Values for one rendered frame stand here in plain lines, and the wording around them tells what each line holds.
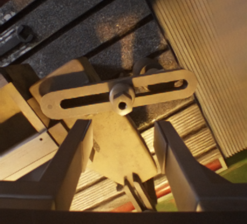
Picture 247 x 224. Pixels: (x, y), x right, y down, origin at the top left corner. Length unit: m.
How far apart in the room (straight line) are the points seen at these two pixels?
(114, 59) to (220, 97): 0.41
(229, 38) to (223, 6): 0.10
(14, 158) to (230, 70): 0.68
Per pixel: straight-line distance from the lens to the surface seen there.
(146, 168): 0.45
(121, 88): 0.28
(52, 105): 0.33
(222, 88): 0.72
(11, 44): 0.63
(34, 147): 0.38
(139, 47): 0.55
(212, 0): 0.69
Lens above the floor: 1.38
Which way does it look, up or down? 74 degrees down
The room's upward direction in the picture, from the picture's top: 177 degrees clockwise
